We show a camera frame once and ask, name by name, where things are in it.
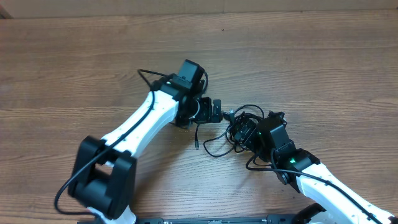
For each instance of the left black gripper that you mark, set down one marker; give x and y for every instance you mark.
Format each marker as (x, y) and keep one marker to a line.
(206, 114)

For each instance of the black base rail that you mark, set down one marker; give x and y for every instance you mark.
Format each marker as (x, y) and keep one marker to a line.
(269, 219)

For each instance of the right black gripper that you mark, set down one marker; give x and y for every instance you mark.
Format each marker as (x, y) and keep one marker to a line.
(245, 126)

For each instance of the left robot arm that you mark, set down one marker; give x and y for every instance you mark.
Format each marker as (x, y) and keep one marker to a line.
(104, 172)

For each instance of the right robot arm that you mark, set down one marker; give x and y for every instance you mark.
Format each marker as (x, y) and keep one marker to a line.
(267, 138)

